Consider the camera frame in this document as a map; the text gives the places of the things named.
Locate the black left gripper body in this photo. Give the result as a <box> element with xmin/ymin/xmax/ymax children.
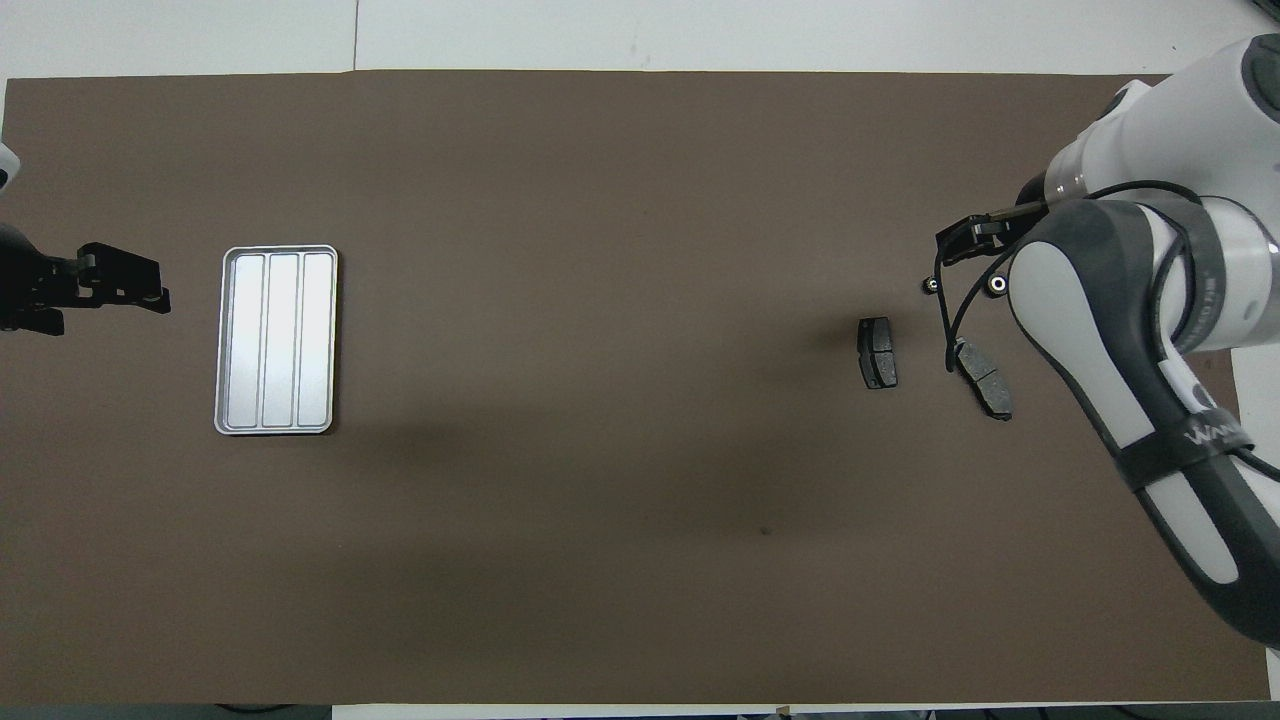
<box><xmin>0</xmin><ymin>225</ymin><xmax>81</xmax><ymax>311</ymax></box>

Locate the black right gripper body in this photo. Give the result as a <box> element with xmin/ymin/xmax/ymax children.
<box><xmin>937</xmin><ymin>213</ymin><xmax>1021</xmax><ymax>263</ymax></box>

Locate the silver metal tray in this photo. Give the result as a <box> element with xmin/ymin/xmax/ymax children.
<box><xmin>214</xmin><ymin>245</ymin><xmax>339</xmax><ymax>436</ymax></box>

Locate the dark grey angled brake pad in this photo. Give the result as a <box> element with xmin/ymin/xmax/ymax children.
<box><xmin>950</xmin><ymin>337</ymin><xmax>1014</xmax><ymax>422</ymax></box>

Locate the dark grey straight brake pad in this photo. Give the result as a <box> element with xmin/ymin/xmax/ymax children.
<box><xmin>857</xmin><ymin>316</ymin><xmax>899</xmax><ymax>391</ymax></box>

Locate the brown table mat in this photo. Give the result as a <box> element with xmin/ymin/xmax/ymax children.
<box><xmin>0</xmin><ymin>70</ymin><xmax>1271</xmax><ymax>706</ymax></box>

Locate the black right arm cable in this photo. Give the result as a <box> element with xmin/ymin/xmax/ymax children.
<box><xmin>935</xmin><ymin>180</ymin><xmax>1216</xmax><ymax>376</ymax></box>

